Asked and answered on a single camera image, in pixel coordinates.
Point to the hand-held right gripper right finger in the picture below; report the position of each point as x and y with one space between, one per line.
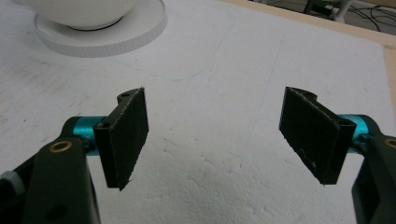
314 133

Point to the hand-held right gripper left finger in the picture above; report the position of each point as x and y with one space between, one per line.
123 137

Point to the white foam board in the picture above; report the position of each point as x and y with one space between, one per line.
202 102

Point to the white round base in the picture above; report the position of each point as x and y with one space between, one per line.
106 35

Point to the white stand leg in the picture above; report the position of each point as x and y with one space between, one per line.
341 11

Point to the white round bowl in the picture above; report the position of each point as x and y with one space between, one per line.
82 12

